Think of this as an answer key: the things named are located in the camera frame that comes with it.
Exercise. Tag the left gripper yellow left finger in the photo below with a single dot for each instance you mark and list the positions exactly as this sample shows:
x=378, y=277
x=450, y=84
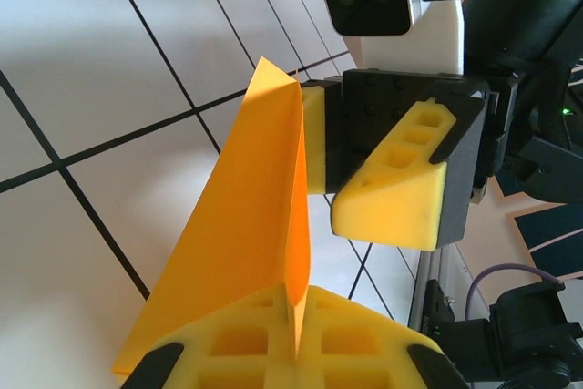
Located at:
x=200, y=361

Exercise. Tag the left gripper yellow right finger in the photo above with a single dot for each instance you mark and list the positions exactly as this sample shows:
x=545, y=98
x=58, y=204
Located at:
x=364, y=361

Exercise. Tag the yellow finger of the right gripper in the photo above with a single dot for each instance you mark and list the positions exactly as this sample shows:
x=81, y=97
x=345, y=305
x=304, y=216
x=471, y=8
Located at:
x=314, y=134
x=401, y=207

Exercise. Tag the orange cloth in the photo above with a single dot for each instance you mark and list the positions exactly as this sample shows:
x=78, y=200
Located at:
x=246, y=202

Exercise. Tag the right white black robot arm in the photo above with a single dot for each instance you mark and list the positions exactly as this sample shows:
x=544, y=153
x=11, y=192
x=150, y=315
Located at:
x=524, y=20

